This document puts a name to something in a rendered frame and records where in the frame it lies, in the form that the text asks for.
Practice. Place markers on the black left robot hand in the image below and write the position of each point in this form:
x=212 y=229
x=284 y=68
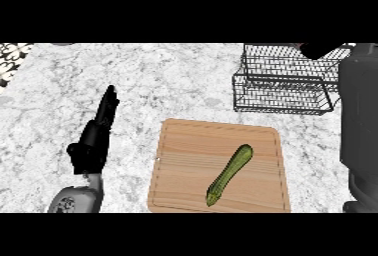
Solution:
x=94 y=146

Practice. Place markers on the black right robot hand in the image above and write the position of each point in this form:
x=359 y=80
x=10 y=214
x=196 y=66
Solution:
x=318 y=49

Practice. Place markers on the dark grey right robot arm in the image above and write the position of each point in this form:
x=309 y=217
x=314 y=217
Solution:
x=361 y=120

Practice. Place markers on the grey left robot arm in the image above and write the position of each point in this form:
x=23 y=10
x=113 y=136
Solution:
x=79 y=199

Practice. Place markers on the wooden cutting board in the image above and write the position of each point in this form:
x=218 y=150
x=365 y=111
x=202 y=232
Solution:
x=197 y=166

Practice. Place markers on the green zucchini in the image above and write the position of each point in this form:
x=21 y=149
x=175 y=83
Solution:
x=231 y=173

